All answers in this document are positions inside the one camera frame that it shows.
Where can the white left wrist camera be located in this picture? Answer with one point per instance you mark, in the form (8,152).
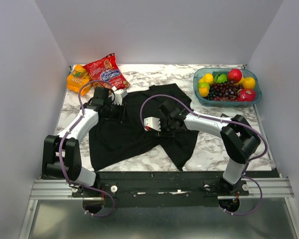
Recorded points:
(119,95)

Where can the red candy bag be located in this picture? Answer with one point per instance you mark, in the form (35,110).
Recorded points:
(107,71)

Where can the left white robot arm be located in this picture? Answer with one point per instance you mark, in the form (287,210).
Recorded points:
(61,153)

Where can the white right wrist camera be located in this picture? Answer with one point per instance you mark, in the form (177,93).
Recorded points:
(152,123)

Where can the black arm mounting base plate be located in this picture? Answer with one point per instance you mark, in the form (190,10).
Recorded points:
(165,189)

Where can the yellow lemon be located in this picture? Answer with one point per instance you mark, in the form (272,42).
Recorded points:
(207,78)

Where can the black t-shirt garment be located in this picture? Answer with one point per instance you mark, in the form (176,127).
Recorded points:
(111,142)

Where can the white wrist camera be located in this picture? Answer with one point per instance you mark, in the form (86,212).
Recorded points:
(152,123)
(119,95)

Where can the orange snack packet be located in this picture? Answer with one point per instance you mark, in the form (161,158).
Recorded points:
(77,78)

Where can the red apple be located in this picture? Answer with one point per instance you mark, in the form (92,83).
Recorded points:
(235,75)

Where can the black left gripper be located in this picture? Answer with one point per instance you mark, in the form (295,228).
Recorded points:
(120,117)

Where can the green lime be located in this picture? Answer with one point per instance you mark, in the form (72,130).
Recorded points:
(220,78)

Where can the red pomegranate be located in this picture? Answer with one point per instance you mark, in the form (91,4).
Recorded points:
(246,95)

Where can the green and yellow fruit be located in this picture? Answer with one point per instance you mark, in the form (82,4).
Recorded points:
(203,88)

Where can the orange fruit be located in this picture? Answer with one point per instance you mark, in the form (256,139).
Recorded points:
(249,83)

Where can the aluminium rail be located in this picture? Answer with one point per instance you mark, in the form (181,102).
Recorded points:
(268,187)

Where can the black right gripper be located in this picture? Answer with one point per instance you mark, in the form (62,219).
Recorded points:
(162,131)

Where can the dark grape bunch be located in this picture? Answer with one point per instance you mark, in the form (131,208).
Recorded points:
(226,91)

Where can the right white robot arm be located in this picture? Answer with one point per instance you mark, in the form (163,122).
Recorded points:
(239,138)

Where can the teal plastic fruit bowl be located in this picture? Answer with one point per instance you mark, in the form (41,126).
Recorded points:
(246,73)

